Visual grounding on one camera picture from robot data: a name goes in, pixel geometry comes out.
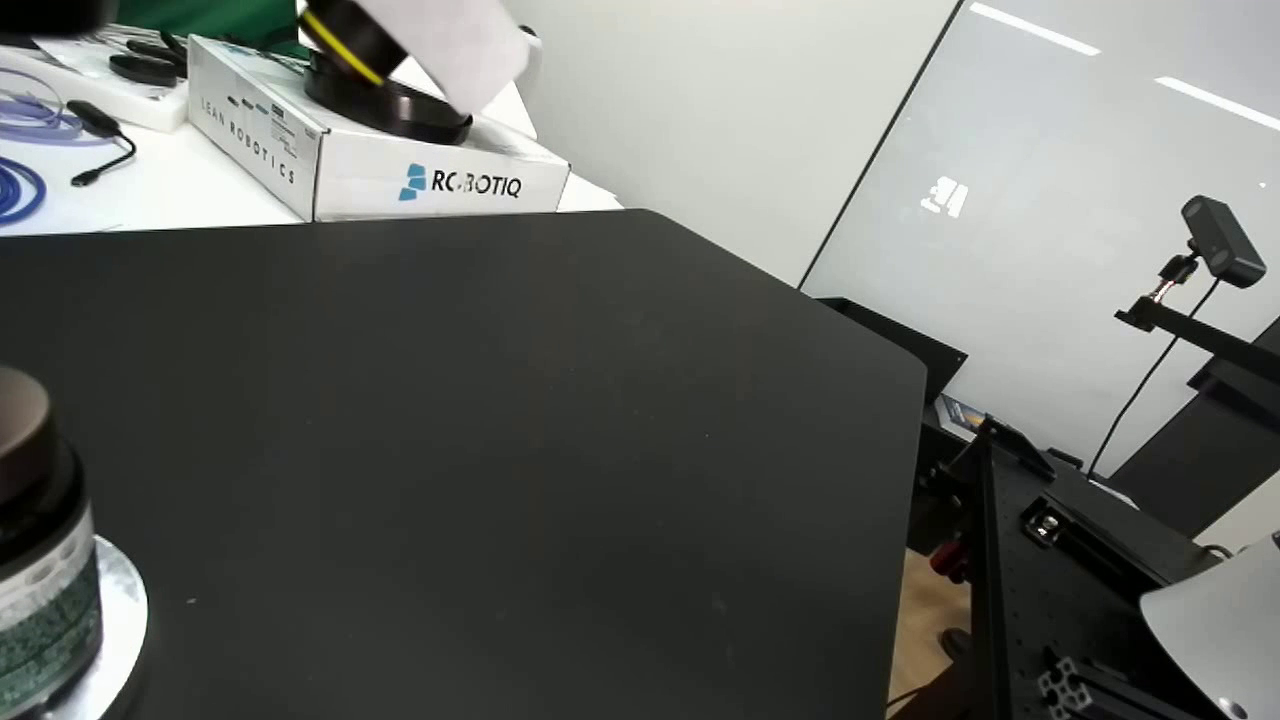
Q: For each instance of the dark green bottle brown cap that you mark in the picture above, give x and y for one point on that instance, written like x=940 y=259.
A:
x=42 y=586

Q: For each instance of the black flat panel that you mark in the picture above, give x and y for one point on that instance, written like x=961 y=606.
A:
x=905 y=347

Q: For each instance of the white Robotiq cardboard box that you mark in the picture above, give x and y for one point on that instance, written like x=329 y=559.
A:
x=347 y=167

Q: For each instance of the black round device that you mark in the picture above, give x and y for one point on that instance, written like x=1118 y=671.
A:
x=384 y=114

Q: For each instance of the white card sheet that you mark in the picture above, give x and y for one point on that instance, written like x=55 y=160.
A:
x=455 y=47

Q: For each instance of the green cloth backdrop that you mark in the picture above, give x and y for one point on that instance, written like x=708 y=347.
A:
x=203 y=15

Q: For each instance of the silver round disc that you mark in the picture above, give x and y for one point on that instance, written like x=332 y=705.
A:
x=121 y=624

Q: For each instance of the grey curved metal shade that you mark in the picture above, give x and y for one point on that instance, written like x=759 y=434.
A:
x=1223 y=633

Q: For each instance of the black aluminium frame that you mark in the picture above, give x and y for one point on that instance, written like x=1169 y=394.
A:
x=1064 y=586

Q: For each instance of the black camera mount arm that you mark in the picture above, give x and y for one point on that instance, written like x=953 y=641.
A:
x=1203 y=343

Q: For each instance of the black camera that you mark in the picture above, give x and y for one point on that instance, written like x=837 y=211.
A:
x=1224 y=240

